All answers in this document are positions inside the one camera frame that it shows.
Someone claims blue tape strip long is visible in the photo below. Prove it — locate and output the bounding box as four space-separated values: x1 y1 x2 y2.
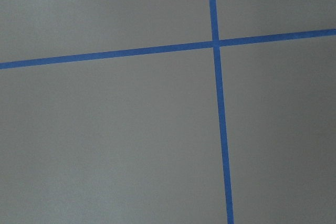
1 29 335 70

